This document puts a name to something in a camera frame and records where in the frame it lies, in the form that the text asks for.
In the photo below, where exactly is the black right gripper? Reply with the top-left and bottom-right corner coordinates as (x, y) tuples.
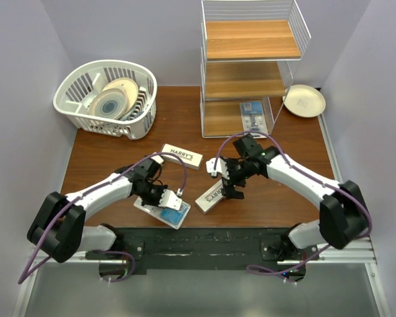
(220, 158), (253, 199)

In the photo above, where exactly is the white Harry's box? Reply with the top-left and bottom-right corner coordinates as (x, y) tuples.
(160, 143), (203, 170)
(195, 180), (224, 214)

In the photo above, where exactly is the blue razor blister pack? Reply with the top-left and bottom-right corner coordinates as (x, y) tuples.
(240, 100), (268, 139)
(133, 197), (191, 230)

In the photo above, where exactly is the white wire wooden shelf rack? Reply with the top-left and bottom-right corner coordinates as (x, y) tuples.
(200, 1), (311, 138)

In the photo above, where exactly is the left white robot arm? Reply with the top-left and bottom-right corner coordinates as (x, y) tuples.
(27, 158), (167, 263)

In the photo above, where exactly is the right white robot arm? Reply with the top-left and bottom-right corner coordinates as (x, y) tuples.
(207, 132), (372, 260)

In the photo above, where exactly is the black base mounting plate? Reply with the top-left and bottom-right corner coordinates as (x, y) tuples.
(86, 227), (317, 275)

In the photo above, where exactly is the beige blue patterned plate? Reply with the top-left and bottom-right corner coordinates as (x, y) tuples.
(88, 88), (127, 120)

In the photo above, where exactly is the plain beige plate in basket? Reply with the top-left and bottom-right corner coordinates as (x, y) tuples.
(103, 77), (139, 110)

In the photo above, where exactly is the cream round plate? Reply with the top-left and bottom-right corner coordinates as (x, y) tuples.
(283, 85), (326, 118)

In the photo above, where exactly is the white plastic dish basket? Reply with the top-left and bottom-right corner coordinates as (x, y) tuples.
(53, 59), (157, 140)

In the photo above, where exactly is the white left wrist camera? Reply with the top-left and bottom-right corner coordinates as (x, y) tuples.
(158, 189), (183, 211)

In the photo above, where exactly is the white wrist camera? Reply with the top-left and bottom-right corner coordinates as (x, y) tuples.
(158, 189), (183, 211)
(206, 157), (229, 179)

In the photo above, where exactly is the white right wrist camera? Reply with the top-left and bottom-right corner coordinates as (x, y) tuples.
(206, 157), (229, 179)

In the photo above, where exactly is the aluminium frame rail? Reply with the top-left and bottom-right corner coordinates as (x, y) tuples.
(14, 238), (391, 316)

